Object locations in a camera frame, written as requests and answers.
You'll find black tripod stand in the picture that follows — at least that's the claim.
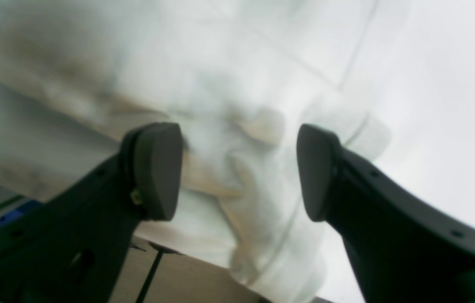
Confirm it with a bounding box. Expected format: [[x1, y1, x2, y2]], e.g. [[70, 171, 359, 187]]
[[135, 242, 184, 303]]

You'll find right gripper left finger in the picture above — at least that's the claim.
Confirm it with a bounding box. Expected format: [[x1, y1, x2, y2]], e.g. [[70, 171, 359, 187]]
[[0, 122, 184, 303]]

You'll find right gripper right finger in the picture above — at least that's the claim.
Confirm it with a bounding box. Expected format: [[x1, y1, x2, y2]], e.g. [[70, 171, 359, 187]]
[[296, 123, 475, 303]]

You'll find white printed T-shirt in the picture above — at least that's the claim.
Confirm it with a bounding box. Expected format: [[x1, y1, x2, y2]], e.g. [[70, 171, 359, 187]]
[[0, 0, 409, 303]]

